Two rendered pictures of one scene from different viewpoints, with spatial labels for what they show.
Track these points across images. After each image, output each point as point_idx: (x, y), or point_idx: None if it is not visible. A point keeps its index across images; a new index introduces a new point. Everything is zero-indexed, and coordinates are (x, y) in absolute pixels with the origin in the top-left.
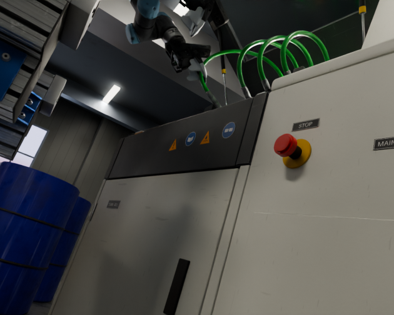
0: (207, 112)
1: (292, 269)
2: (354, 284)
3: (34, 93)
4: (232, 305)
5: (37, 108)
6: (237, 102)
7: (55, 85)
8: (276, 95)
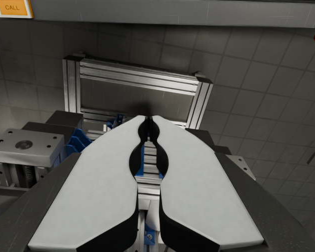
0: (235, 26)
1: None
2: None
3: (77, 152)
4: None
5: (68, 138)
6: (291, 27)
7: (56, 154)
8: None
